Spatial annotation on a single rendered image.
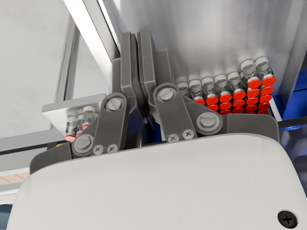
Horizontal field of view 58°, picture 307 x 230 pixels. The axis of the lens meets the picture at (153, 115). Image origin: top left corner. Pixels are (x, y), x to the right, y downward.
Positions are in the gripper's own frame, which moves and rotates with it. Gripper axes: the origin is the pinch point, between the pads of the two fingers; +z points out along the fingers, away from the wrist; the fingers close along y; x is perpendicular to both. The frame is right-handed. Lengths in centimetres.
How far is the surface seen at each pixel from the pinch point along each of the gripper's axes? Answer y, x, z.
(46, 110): -24.9, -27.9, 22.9
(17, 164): -37, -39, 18
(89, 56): -48, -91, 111
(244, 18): 11.9, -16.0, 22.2
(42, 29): -63, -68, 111
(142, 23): -2.1, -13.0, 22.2
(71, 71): -30, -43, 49
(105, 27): -6.6, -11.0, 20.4
